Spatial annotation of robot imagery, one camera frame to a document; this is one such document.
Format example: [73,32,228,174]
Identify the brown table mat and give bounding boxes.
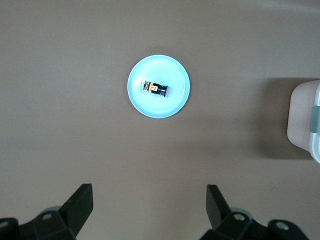
[0,0,320,240]

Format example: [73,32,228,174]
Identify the orange and black switch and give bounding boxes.
[141,79,169,98]

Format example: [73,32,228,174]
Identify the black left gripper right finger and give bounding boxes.
[199,184,311,240]

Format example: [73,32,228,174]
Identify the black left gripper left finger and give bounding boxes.
[0,183,94,240]

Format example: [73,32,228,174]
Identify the light blue round plate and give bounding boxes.
[127,54,191,119]

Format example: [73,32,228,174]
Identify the white lidded storage box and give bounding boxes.
[286,79,320,165]

